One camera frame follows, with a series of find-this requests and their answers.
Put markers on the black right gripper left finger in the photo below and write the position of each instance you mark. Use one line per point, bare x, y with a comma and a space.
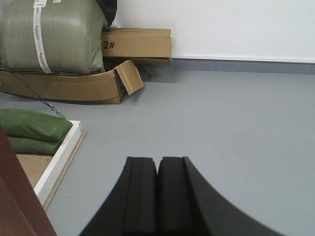
130, 208

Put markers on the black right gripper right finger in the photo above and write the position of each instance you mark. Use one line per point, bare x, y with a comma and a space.
188, 205

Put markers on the flattened open cardboard box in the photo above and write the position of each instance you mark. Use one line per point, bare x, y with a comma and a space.
108, 87

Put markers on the lower green sandbag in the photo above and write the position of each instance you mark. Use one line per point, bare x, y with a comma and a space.
26, 145

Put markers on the green sandbag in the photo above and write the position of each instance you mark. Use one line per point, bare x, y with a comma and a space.
26, 145
33, 124

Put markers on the upper green sandbag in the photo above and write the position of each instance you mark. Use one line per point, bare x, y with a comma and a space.
33, 124

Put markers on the long cardboard box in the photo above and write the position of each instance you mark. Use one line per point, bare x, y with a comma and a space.
141, 45

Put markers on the large olive woven sack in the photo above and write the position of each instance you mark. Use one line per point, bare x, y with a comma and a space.
71, 36

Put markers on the black plastic bag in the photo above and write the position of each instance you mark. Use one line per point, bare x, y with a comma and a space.
109, 9

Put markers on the white far edge rail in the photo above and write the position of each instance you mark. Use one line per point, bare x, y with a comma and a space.
56, 169

